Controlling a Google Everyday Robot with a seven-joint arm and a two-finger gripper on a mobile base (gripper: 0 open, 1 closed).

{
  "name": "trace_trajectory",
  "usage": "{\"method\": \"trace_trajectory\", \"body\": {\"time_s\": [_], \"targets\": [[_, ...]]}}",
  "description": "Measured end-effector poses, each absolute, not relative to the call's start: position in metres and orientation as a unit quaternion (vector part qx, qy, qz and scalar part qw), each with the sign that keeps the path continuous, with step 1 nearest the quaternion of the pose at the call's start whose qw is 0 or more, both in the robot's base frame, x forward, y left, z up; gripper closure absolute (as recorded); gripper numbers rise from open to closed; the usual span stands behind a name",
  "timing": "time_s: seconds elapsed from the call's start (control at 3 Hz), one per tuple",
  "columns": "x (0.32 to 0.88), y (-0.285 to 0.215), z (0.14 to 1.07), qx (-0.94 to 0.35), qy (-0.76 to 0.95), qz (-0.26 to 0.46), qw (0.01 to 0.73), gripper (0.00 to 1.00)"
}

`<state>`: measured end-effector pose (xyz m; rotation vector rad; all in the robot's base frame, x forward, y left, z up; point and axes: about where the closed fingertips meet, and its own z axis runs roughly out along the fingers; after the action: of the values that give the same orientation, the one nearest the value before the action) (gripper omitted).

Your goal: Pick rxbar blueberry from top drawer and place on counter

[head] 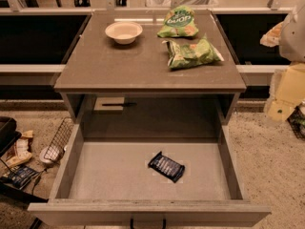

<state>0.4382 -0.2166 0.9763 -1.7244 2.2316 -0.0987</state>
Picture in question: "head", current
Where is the green chip bag upright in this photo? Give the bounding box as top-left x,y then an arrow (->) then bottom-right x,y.
157,6 -> 198,38

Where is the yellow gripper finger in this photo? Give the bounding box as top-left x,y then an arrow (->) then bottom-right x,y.
260,22 -> 283,47

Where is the dark blue rxbar wrapper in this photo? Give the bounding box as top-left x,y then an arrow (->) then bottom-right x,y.
148,152 -> 185,183

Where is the orange white snack packet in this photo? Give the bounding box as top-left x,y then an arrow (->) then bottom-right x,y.
5,130 -> 33,168

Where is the white round lid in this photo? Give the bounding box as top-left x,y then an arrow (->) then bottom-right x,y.
39,146 -> 60,164

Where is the white paper bowl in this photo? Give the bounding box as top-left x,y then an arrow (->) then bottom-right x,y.
105,22 -> 143,45

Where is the dark blue snack packet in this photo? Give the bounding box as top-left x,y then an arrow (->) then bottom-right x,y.
0,165 -> 38,190

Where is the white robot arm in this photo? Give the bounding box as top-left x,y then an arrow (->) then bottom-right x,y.
260,0 -> 305,63

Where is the black bin on left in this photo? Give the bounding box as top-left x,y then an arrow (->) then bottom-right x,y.
0,116 -> 21,156

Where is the open grey top drawer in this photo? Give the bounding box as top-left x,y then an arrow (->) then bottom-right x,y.
29,127 -> 271,227

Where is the green chip bag lying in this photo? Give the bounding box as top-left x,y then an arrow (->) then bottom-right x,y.
163,36 -> 224,70

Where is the white label with black slot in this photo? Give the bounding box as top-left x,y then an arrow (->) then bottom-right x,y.
93,97 -> 136,111

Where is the grey cabinet with counter top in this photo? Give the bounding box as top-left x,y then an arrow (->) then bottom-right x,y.
55,10 -> 246,139

